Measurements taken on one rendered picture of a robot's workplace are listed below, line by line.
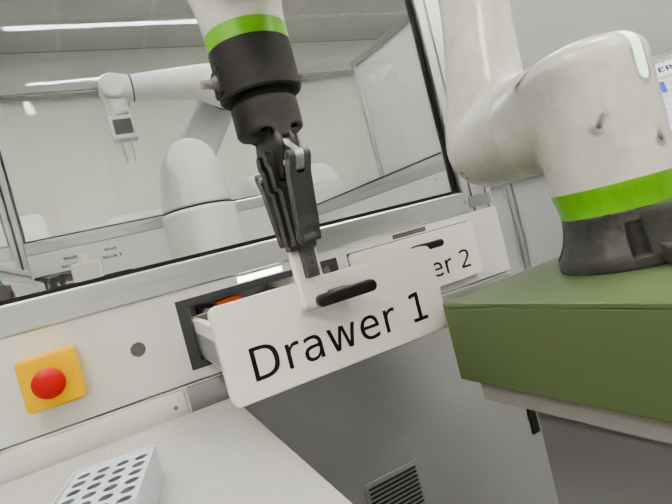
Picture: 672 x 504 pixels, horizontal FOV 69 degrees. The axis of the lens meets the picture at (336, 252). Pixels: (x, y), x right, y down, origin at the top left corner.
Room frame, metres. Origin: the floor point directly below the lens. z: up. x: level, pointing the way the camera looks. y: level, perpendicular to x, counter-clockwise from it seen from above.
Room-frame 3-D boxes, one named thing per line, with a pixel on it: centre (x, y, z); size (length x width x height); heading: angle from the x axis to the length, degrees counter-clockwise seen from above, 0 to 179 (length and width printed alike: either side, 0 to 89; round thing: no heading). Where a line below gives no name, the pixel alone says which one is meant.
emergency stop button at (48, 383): (0.64, 0.41, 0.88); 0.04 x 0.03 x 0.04; 115
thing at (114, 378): (1.28, 0.30, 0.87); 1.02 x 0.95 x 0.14; 115
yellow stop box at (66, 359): (0.67, 0.42, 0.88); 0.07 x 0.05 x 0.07; 115
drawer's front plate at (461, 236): (0.96, -0.15, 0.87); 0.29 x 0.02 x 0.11; 115
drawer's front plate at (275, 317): (0.57, 0.02, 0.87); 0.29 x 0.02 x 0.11; 115
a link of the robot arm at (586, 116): (0.57, -0.32, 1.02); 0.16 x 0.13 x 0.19; 23
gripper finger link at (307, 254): (0.53, 0.03, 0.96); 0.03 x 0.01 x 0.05; 25
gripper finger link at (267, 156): (0.54, 0.03, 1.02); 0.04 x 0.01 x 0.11; 115
